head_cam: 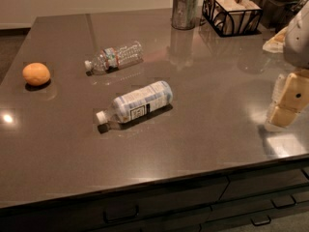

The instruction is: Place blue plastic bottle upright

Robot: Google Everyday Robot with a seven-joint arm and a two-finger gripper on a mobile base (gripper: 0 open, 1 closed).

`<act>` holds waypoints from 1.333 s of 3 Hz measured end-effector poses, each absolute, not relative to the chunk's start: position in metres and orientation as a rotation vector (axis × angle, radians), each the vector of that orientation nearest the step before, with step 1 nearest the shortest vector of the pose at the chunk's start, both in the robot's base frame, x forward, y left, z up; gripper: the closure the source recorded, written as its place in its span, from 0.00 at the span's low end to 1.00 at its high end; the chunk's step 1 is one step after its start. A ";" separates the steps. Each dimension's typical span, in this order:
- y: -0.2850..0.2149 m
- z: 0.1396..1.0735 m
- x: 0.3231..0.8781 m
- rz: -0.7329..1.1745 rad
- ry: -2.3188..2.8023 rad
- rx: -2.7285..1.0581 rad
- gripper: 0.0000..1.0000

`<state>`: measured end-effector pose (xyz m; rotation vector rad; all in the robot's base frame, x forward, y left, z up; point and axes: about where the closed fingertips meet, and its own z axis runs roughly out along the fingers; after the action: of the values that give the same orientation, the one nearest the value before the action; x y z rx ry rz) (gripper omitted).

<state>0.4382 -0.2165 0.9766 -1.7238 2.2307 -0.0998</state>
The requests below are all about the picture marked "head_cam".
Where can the dark drawer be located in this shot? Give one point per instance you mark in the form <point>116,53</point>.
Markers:
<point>262,181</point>
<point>84,213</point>

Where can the dark right drawer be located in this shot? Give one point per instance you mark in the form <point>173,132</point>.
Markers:
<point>262,181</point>

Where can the yellow snack bag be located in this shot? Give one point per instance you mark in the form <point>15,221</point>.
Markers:
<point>276,43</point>

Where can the orange fruit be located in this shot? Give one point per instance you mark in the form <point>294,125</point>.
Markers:
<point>36,74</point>

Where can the black lower drawer handle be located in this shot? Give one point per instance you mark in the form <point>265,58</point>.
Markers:
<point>260,220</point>

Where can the dark left drawer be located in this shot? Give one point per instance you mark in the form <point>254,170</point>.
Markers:
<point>84,213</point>

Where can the black wire napkin basket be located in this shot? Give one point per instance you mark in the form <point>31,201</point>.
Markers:
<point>231,18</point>

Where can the clear plastic water bottle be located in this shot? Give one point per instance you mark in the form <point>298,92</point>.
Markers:
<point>115,58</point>

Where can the black right drawer handle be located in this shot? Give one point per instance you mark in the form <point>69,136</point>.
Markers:
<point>283,202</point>

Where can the dark box with snacks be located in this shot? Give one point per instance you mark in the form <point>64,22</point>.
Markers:
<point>278,13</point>

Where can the black drawer handle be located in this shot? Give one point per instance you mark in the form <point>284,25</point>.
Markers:
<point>283,202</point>
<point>260,220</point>
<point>120,213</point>

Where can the blue label plastic bottle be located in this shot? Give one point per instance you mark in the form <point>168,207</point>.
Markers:
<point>137,103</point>

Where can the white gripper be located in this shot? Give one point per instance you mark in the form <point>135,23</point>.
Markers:
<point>297,43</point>

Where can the black left drawer handle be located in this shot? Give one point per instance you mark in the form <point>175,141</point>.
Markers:
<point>120,213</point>

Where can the metal utensil cup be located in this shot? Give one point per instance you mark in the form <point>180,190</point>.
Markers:
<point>183,14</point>

